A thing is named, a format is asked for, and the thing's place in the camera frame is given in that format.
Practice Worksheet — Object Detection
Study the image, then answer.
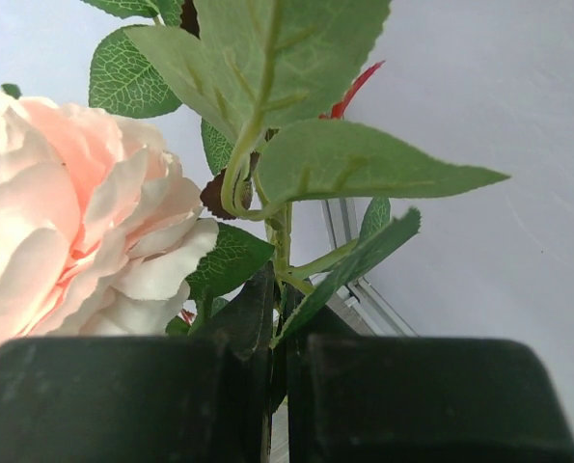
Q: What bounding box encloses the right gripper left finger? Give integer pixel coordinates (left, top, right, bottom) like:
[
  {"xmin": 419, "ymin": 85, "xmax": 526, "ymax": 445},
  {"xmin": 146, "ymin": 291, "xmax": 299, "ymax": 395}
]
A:
[{"xmin": 0, "ymin": 259, "xmax": 276, "ymax": 463}]

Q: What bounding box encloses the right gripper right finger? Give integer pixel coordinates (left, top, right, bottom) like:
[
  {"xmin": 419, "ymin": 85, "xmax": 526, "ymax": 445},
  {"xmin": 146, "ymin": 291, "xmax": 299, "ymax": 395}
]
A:
[{"xmin": 282, "ymin": 308, "xmax": 574, "ymax": 462}]

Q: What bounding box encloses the aluminium frame rail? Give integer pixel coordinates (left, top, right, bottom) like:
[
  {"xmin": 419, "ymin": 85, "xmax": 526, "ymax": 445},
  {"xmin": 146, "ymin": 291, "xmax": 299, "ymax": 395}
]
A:
[{"xmin": 321, "ymin": 199, "xmax": 418, "ymax": 337}]

